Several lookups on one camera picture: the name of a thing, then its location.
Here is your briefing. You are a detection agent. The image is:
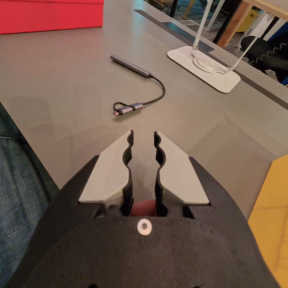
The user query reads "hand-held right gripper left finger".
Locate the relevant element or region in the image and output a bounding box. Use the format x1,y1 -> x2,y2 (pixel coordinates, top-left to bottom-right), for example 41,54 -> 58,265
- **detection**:
78,130 -> 134,215

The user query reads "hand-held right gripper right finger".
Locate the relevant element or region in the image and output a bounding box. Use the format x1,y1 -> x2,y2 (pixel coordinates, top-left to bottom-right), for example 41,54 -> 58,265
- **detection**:
154,131 -> 210,213

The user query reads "black hub cable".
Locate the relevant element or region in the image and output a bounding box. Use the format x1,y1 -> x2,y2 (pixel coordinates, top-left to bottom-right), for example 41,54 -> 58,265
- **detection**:
113,74 -> 166,117

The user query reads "yellow plastic bin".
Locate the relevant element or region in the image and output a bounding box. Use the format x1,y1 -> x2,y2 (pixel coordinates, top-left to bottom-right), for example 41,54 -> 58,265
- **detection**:
247,154 -> 288,288

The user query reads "red plastic bin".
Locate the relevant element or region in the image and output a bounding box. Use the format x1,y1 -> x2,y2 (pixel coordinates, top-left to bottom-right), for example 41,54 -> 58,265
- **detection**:
0,0 -> 105,35

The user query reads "person's jeans leg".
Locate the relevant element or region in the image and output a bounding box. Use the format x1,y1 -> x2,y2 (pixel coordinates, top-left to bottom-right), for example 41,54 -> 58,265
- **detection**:
0,102 -> 62,288

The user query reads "white tablet stand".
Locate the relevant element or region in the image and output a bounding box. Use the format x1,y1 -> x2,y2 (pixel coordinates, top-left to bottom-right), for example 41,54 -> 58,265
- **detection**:
242,0 -> 288,21

